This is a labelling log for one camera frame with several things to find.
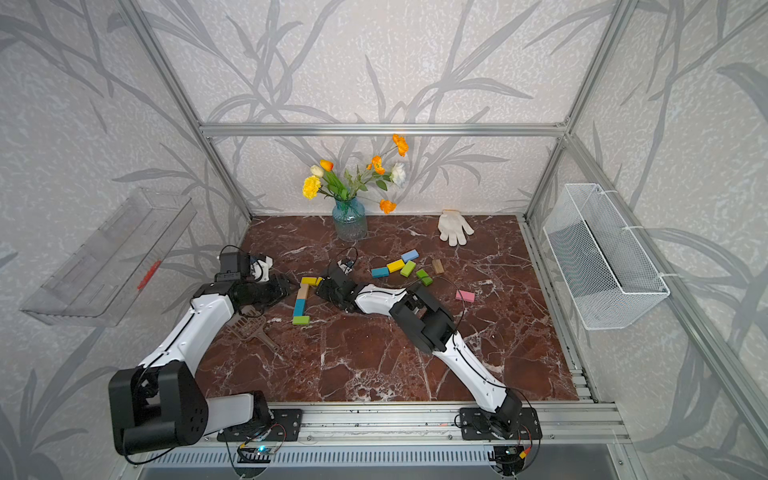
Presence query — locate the white work glove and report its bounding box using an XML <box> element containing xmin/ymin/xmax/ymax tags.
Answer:
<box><xmin>438</xmin><ymin>210</ymin><xmax>474</xmax><ymax>247</ymax></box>

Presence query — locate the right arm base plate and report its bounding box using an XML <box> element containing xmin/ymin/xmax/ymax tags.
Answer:
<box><xmin>454</xmin><ymin>407</ymin><xmax>542</xmax><ymax>441</ymax></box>

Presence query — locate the blue glass vase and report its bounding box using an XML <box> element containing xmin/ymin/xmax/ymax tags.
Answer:
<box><xmin>332</xmin><ymin>198</ymin><xmax>368</xmax><ymax>242</ymax></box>

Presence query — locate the white wire mesh basket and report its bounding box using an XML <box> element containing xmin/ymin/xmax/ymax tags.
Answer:
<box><xmin>543</xmin><ymin>183</ymin><xmax>670</xmax><ymax>331</ymax></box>

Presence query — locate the brown wooden block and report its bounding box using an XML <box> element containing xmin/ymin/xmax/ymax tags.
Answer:
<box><xmin>432</xmin><ymin>259</ymin><xmax>445</xmax><ymax>275</ymax></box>

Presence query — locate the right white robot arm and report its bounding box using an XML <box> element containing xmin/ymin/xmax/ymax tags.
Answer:
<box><xmin>318</xmin><ymin>266</ymin><xmax>523</xmax><ymax>439</ymax></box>

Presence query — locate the pink block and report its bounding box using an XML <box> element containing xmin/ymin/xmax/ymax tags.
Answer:
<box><xmin>455</xmin><ymin>290</ymin><xmax>476</xmax><ymax>303</ymax></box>

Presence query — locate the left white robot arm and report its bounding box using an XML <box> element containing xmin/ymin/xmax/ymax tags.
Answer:
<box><xmin>108</xmin><ymin>245</ymin><xmax>292</xmax><ymax>457</ymax></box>

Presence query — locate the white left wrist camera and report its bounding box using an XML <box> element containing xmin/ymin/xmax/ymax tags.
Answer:
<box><xmin>250</xmin><ymin>255</ymin><xmax>273</xmax><ymax>283</ymax></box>

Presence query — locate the small yellow block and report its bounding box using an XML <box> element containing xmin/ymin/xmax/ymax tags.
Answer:
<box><xmin>301</xmin><ymin>277</ymin><xmax>322</xmax><ymax>286</ymax></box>

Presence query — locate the clear plastic wall shelf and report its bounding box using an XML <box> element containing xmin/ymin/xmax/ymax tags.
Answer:
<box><xmin>20</xmin><ymin>188</ymin><xmax>197</xmax><ymax>327</ymax></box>

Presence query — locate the dark teal block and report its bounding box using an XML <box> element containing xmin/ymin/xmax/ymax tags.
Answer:
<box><xmin>371</xmin><ymin>267</ymin><xmax>390</xmax><ymax>278</ymax></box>

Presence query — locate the light blue block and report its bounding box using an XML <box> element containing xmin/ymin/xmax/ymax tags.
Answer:
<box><xmin>401</xmin><ymin>249</ymin><xmax>419</xmax><ymax>263</ymax></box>

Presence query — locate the right circuit board with connector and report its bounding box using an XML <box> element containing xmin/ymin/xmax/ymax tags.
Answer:
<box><xmin>489</xmin><ymin>445</ymin><xmax>531</xmax><ymax>477</ymax></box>

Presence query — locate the left green-lit circuit board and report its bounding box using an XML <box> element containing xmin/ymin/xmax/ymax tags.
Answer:
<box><xmin>236</xmin><ymin>444</ymin><xmax>281</xmax><ymax>464</ymax></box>

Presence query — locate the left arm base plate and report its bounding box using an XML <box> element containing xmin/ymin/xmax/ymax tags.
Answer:
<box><xmin>217</xmin><ymin>408</ymin><xmax>303</xmax><ymax>443</ymax></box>

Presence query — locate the artificial flower bouquet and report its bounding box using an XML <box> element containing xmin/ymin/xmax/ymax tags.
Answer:
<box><xmin>302</xmin><ymin>134</ymin><xmax>409</xmax><ymax>215</ymax></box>

